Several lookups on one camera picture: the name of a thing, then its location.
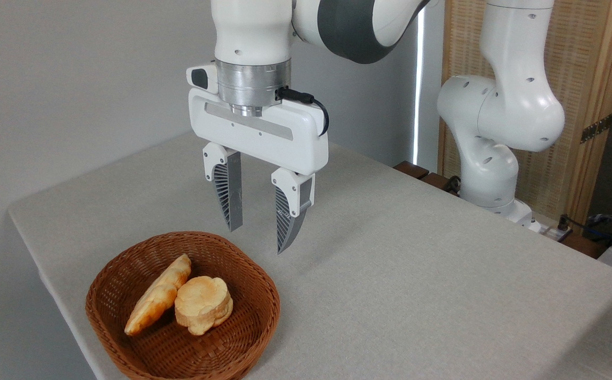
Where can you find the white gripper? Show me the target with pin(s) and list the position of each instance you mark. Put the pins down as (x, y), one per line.
(264, 134)

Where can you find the long golden bread loaf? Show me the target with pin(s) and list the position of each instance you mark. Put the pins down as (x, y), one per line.
(155, 298)

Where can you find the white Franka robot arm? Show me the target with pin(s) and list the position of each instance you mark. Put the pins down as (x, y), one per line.
(496, 105)

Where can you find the round golden bread roll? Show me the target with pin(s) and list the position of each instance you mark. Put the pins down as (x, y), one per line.
(203, 305)

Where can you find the brown wicker basket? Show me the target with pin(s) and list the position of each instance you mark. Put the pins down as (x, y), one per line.
(253, 311)

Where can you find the dark wooden slats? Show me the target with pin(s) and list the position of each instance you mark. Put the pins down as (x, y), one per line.
(417, 171)

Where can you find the white power strip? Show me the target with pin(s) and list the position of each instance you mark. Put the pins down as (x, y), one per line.
(548, 230)

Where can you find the metal screen hinge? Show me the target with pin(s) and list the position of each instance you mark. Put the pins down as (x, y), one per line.
(596, 128)

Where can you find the wood and rattan folding screen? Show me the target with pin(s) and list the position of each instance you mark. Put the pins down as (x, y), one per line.
(580, 53)

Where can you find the small white wrist camera box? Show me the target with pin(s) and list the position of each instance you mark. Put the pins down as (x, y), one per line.
(200, 77)

